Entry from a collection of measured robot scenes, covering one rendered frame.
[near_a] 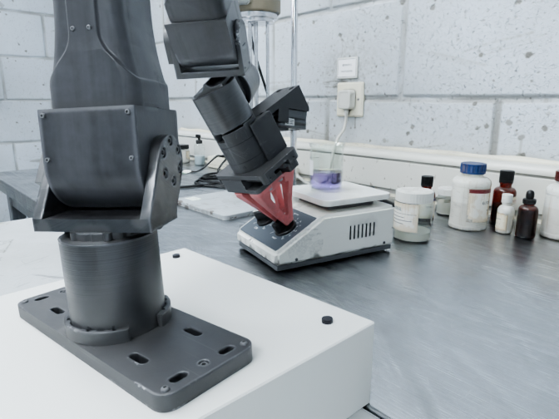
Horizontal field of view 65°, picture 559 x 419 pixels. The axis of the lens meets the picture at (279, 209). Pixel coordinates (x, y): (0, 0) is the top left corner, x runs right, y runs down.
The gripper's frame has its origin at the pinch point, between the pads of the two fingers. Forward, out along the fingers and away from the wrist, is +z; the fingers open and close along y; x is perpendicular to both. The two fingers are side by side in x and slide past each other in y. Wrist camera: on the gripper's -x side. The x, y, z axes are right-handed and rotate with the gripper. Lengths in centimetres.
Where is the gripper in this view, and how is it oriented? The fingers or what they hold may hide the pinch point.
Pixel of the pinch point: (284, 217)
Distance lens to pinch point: 60.5
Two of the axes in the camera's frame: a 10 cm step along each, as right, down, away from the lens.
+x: -6.3, 6.1, -4.8
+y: -6.4, -0.7, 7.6
